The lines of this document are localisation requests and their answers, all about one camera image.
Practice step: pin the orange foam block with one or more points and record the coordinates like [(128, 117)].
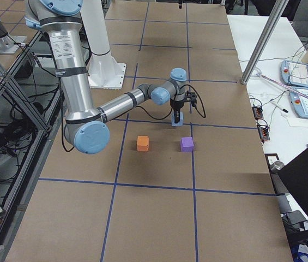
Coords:
[(142, 143)]

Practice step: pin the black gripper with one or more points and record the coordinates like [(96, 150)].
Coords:
[(180, 5), (176, 105)]

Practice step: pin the light blue foam block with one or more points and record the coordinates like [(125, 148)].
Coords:
[(181, 120)]

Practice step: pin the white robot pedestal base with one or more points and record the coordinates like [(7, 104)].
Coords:
[(103, 70)]

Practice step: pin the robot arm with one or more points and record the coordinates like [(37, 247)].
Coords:
[(83, 60)]

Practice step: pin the purple foam block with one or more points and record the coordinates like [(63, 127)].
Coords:
[(186, 144)]

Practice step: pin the black marker pen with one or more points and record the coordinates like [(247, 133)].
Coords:
[(279, 106)]

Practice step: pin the upper teach pendant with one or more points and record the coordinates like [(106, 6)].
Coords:
[(294, 73)]

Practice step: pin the grey metal cup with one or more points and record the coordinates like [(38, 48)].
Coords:
[(276, 166)]

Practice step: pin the black power strip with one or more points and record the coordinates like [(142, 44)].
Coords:
[(263, 133), (257, 112)]

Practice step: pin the aluminium frame post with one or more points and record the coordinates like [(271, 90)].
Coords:
[(269, 27)]

